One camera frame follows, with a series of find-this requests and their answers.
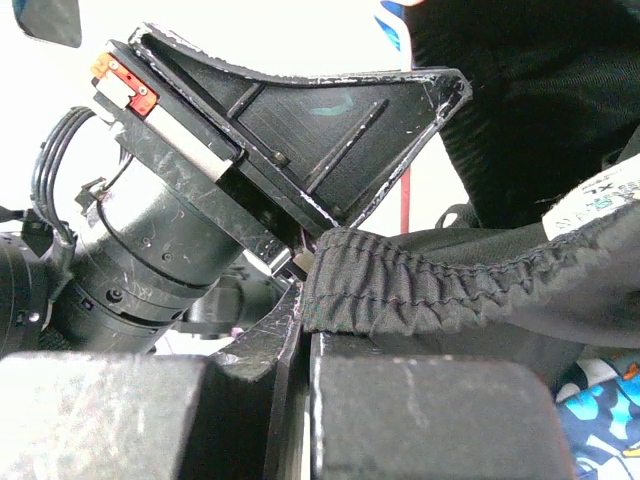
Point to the black shorts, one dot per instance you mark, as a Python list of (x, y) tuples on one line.
[(550, 263)]

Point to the red plastic tray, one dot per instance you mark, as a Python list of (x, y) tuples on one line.
[(405, 202)]

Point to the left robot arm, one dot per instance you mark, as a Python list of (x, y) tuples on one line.
[(129, 256)]

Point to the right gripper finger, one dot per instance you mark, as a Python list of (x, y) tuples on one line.
[(254, 419)]

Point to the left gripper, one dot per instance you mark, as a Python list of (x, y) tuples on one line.
[(281, 157)]

